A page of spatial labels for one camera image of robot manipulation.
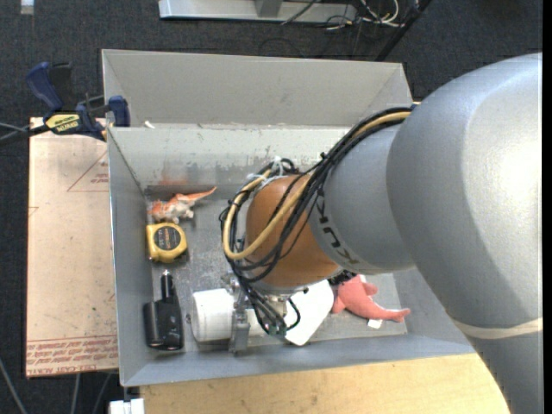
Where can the yellow tape measure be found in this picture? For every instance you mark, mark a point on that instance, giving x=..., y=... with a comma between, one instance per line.
x=166, y=242

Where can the brown cardboard board, red print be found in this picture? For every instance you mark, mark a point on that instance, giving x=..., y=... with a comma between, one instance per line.
x=69, y=240

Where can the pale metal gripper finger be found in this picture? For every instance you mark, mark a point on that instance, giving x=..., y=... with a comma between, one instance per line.
x=240, y=334
x=233, y=284

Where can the pink plush toy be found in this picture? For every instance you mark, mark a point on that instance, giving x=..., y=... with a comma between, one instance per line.
x=362, y=302

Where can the black cylinder on white bracket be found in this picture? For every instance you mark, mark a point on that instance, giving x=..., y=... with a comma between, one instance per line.
x=312, y=313

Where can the orange toy dinosaur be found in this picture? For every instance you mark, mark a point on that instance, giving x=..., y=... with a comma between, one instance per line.
x=177, y=205

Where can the black boxy device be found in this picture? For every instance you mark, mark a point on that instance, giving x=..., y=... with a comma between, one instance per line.
x=166, y=324

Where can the grey metal bin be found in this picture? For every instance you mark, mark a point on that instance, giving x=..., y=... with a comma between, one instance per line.
x=241, y=97

